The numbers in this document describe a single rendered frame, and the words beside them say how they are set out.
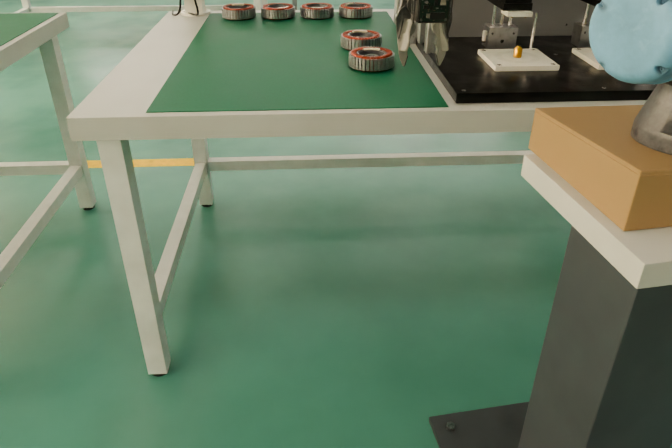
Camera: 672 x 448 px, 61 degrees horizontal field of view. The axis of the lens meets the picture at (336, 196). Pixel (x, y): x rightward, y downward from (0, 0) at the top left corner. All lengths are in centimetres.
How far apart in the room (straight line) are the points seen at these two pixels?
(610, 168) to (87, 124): 93
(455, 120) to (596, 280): 42
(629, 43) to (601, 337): 49
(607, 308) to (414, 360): 76
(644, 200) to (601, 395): 37
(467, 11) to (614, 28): 94
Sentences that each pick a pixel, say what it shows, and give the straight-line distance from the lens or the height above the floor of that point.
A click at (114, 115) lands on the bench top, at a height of 75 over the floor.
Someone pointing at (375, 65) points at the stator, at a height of 77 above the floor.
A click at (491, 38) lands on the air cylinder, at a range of 157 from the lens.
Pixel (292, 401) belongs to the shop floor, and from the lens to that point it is 154.
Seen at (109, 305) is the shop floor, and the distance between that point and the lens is 193.
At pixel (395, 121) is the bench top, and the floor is 73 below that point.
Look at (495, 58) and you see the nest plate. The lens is 144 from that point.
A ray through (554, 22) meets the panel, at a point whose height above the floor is 81.
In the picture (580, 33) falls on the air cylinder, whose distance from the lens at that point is 166.
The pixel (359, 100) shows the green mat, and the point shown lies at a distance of 121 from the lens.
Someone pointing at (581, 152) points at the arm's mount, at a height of 81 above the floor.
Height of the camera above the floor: 116
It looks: 29 degrees down
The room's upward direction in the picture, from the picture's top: straight up
